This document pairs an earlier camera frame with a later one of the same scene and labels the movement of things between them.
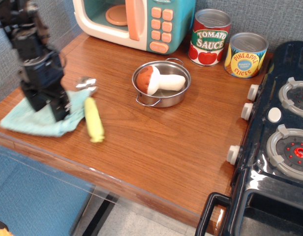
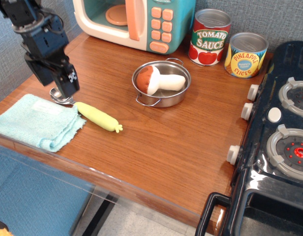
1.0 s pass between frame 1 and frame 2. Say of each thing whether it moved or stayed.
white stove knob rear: stayed
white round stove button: stayed
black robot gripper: moved
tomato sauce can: stayed
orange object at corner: stayed
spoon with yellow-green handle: moved
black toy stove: stayed
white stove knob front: stayed
